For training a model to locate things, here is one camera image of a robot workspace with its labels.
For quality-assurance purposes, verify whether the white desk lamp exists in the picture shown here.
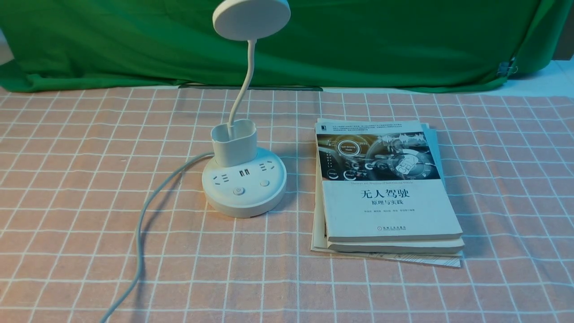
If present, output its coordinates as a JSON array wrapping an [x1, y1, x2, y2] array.
[[202, 0, 291, 218]]

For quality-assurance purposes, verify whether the bottom thin booklet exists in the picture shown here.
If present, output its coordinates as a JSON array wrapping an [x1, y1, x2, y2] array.
[[311, 128, 462, 268]]

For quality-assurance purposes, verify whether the top white textbook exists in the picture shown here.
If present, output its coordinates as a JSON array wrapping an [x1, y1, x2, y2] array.
[[315, 119, 463, 243]]

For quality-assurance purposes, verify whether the pink checked tablecloth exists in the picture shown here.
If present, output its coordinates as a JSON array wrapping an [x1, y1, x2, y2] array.
[[0, 88, 574, 323]]

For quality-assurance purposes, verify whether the metal binder clip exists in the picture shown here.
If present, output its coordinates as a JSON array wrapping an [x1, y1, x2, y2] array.
[[496, 57, 518, 78]]

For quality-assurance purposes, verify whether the green backdrop cloth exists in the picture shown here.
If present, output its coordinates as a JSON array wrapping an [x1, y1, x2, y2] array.
[[0, 0, 573, 93]]

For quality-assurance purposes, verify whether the grey lamp power cable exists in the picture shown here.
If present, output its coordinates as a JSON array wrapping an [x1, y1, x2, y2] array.
[[99, 152, 215, 323]]

